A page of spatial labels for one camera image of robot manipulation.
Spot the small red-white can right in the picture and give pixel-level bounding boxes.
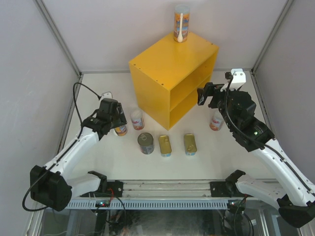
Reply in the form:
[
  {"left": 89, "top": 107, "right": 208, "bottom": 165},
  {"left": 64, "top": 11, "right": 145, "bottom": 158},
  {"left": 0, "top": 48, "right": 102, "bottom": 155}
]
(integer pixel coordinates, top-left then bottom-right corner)
[{"left": 210, "top": 110, "right": 224, "bottom": 131}]

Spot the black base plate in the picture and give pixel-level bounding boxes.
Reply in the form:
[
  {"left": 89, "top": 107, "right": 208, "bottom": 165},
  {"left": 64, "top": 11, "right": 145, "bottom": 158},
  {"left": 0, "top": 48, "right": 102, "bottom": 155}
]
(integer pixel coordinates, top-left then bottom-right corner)
[
  {"left": 100, "top": 180, "right": 124, "bottom": 197},
  {"left": 210, "top": 181, "right": 245, "bottom": 198}
]

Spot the round tomato tin can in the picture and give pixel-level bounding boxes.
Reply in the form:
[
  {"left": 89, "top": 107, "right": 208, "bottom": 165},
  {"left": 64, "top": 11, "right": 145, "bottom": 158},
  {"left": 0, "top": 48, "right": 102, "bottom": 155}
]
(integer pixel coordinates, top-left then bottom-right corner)
[{"left": 137, "top": 132, "right": 155, "bottom": 154}]

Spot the yellow two-shelf cabinet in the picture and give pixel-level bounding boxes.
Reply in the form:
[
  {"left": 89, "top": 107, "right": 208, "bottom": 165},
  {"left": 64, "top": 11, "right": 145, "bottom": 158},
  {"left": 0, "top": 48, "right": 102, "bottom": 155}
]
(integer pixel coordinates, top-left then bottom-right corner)
[{"left": 129, "top": 32, "right": 219, "bottom": 130}]

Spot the tall can with white spoon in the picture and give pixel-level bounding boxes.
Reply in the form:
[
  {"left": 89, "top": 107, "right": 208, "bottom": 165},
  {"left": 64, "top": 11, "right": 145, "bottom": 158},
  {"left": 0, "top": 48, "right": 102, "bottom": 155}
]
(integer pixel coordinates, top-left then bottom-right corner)
[{"left": 174, "top": 4, "right": 190, "bottom": 43}]

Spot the aluminium front rail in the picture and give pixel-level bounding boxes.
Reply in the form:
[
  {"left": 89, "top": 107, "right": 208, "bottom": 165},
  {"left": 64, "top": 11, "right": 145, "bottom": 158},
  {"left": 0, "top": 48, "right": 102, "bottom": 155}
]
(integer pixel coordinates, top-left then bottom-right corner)
[{"left": 119, "top": 179, "right": 216, "bottom": 200}]

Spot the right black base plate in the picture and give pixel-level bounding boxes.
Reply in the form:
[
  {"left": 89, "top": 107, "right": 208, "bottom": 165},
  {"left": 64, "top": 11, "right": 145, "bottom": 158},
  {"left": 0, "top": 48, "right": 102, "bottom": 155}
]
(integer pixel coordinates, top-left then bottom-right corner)
[{"left": 210, "top": 181, "right": 245, "bottom": 198}]

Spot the small red-white can left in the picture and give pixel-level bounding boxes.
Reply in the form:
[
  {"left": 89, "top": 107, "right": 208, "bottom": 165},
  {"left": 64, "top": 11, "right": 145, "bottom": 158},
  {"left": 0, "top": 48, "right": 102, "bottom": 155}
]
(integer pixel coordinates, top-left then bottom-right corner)
[{"left": 130, "top": 108, "right": 145, "bottom": 130}]

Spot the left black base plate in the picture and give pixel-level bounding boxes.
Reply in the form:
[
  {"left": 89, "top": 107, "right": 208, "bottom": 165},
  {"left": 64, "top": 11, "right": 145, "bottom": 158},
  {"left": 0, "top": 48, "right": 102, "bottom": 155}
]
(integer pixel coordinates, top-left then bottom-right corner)
[{"left": 100, "top": 180, "right": 124, "bottom": 197}]

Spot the flat gold tin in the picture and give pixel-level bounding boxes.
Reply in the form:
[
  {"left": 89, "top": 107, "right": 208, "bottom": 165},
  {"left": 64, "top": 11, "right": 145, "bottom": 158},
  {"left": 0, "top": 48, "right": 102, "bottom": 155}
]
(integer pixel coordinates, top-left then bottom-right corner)
[
  {"left": 158, "top": 135, "right": 172, "bottom": 157},
  {"left": 184, "top": 134, "right": 197, "bottom": 156}
]

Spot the left black camera cable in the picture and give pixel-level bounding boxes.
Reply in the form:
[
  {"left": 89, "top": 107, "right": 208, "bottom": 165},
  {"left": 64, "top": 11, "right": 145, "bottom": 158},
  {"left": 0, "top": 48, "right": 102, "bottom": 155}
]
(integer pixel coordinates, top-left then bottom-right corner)
[{"left": 22, "top": 82, "right": 104, "bottom": 212}]

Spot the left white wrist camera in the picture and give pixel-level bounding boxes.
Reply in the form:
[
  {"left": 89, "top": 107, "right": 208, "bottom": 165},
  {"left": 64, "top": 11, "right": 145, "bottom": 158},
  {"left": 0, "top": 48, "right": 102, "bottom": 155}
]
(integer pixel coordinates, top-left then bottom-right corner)
[{"left": 101, "top": 91, "right": 113, "bottom": 99}]

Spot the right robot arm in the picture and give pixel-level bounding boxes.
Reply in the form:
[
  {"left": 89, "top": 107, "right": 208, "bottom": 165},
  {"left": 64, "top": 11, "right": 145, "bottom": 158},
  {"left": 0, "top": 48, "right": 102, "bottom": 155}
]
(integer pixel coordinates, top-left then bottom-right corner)
[{"left": 197, "top": 83, "right": 315, "bottom": 228}]

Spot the flat gold tin right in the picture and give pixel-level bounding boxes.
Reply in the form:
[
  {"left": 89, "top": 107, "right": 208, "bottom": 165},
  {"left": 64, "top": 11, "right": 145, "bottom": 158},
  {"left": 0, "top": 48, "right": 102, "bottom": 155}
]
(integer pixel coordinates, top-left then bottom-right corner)
[{"left": 184, "top": 134, "right": 197, "bottom": 156}]

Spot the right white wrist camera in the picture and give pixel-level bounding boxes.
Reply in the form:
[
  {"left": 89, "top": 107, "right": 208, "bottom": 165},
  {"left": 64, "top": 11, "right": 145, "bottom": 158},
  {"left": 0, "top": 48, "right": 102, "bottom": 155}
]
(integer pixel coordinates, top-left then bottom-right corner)
[{"left": 220, "top": 68, "right": 246, "bottom": 91}]

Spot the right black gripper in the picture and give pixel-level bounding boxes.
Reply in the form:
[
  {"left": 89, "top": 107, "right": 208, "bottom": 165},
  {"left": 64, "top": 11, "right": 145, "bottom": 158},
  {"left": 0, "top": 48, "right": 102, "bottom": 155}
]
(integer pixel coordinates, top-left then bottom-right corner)
[{"left": 197, "top": 82, "right": 240, "bottom": 130}]

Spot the grey slotted cable duct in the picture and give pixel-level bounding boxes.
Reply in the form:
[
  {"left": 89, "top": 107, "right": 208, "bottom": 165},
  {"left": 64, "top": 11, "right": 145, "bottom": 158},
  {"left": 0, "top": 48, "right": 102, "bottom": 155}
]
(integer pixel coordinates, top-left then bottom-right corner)
[{"left": 66, "top": 199, "right": 228, "bottom": 210}]

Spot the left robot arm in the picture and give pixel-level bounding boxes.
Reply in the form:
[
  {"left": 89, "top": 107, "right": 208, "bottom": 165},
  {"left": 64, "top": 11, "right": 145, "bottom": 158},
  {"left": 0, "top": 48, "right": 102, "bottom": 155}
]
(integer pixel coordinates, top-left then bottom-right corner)
[{"left": 26, "top": 98, "right": 127, "bottom": 211}]

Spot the flat gold tin left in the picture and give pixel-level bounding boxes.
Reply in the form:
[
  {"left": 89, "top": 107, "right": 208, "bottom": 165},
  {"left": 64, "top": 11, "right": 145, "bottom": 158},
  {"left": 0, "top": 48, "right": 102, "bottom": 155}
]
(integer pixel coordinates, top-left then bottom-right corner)
[{"left": 158, "top": 135, "right": 172, "bottom": 157}]

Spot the small red-white can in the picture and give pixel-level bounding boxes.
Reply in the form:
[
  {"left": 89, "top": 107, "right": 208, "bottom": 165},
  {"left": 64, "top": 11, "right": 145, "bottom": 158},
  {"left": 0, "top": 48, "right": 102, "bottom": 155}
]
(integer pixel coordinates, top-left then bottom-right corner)
[
  {"left": 130, "top": 108, "right": 145, "bottom": 130},
  {"left": 210, "top": 110, "right": 224, "bottom": 131}
]

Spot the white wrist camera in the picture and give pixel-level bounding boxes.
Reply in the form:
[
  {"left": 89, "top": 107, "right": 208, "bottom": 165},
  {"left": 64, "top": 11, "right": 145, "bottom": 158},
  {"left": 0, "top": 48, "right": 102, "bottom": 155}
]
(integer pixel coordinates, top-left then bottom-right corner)
[
  {"left": 101, "top": 91, "right": 113, "bottom": 99},
  {"left": 220, "top": 68, "right": 246, "bottom": 91}
]

